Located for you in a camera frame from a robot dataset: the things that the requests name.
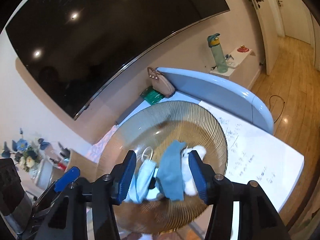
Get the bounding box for blue and white flowers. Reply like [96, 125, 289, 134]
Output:
[0, 128, 50, 173]

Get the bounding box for bunch of pens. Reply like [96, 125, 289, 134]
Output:
[49, 141, 72, 171]

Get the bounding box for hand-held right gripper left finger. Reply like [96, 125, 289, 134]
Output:
[34, 150, 137, 240]

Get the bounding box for green water bottle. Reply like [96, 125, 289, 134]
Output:
[206, 33, 228, 73]

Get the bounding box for blue cloth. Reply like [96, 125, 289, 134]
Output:
[154, 140, 187, 202]

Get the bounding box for large black television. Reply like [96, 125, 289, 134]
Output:
[5, 0, 230, 121]

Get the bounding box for blue chair back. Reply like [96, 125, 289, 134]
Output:
[155, 67, 275, 134]

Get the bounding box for light blue face mask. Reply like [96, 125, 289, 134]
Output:
[124, 147, 159, 203]

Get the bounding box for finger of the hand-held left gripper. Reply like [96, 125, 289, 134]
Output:
[32, 167, 81, 214]

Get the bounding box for small white plush toy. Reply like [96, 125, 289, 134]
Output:
[180, 145, 207, 195]

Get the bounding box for white side shelf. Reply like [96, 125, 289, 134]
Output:
[209, 47, 262, 90]

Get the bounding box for white door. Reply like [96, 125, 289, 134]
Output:
[241, 0, 285, 75]
[271, 0, 316, 46]

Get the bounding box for white vase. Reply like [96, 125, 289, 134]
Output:
[35, 160, 55, 189]

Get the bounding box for pink white patterned mat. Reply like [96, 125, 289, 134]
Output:
[86, 124, 119, 164]

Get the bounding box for black floor cable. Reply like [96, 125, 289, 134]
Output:
[269, 95, 287, 124]

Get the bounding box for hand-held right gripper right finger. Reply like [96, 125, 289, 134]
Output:
[188, 151, 292, 240]

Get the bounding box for brown paper container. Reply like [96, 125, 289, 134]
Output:
[54, 149, 100, 180]

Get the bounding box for small blue trinket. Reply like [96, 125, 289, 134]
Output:
[224, 54, 238, 68]

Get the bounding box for green packet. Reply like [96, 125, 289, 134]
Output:
[140, 86, 165, 105]

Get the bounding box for ribbed gold glass plate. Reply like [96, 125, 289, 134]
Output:
[97, 100, 228, 235]

